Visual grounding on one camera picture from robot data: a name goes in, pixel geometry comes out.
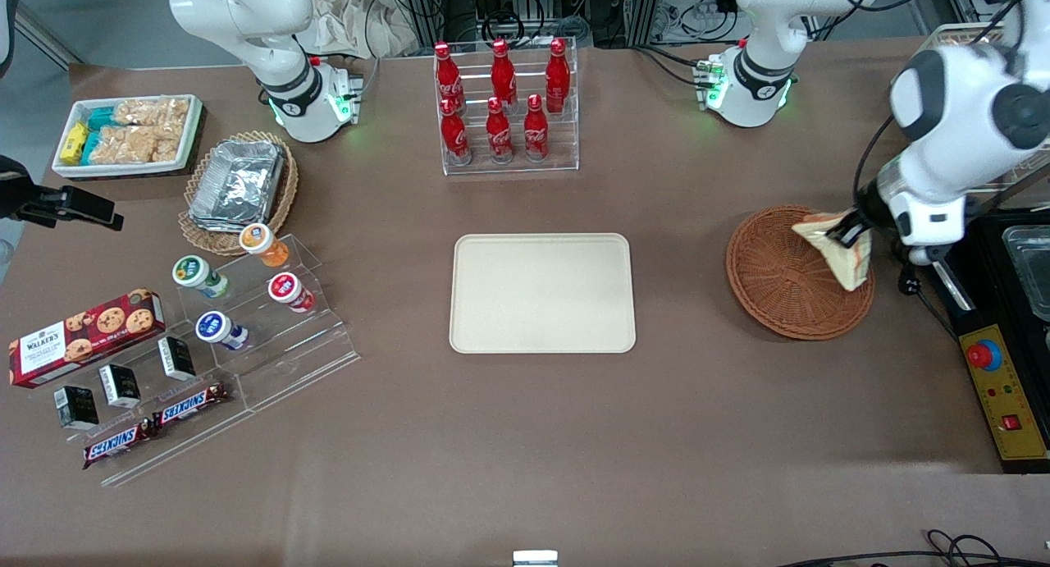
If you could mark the orange lid yogurt cup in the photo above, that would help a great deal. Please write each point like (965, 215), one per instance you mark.
(261, 243)

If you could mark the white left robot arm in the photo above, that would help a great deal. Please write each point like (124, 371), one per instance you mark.
(960, 116)

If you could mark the stack of foil containers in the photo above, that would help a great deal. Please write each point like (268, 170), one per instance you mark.
(238, 185)

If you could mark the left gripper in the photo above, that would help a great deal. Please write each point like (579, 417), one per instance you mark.
(866, 207)

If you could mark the clear acrylic step stand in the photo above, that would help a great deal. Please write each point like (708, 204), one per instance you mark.
(312, 362)
(164, 448)

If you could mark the white rectangular snack box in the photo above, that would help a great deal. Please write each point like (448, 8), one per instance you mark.
(193, 136)

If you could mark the red cola bottle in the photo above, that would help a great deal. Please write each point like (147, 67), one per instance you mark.
(448, 76)
(558, 75)
(455, 136)
(503, 75)
(499, 136)
(536, 134)

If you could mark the clear plastic container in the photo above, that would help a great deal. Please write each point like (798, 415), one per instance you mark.
(1032, 272)

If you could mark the small black box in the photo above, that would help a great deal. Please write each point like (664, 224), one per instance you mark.
(76, 407)
(120, 386)
(177, 358)

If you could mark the red Walkers cookie box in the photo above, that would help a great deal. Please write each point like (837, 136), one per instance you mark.
(82, 337)

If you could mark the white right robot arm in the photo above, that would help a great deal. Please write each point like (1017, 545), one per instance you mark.
(254, 34)

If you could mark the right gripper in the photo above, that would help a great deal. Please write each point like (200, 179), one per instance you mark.
(37, 201)

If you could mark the black machine with yellow panel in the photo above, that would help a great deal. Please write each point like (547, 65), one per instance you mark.
(984, 321)

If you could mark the wrapped bread pack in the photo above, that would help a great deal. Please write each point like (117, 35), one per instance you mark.
(964, 42)

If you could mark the red lid yogurt cup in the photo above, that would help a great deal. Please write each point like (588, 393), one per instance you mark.
(289, 291)

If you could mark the beige cloth bag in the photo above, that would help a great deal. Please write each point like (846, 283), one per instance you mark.
(344, 25)

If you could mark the round brown wicker basket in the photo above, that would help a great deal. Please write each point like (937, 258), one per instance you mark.
(775, 292)

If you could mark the beige rectangular tray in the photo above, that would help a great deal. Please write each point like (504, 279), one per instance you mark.
(541, 294)

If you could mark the rice cracker pack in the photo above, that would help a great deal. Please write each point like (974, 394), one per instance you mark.
(135, 144)
(152, 112)

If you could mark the teal snack pack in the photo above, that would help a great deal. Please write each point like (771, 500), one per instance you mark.
(102, 117)
(90, 148)

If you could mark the yellow snack pack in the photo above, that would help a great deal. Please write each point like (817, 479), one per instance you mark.
(74, 143)

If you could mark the clear acrylic bottle rack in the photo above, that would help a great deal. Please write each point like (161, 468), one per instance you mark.
(566, 140)

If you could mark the triangular sandwich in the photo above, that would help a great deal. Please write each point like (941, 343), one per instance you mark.
(853, 270)

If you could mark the Snickers bar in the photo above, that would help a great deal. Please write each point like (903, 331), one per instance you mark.
(190, 404)
(115, 445)

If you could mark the aluminium frame rack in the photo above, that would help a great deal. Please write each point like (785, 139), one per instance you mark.
(426, 1)

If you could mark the scalloped light wicker basket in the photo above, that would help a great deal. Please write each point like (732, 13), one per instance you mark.
(283, 210)

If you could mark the green lid yogurt cup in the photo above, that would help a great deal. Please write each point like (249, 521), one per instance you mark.
(197, 273)

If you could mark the blue lid yogurt cup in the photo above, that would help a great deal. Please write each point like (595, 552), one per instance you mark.
(218, 329)

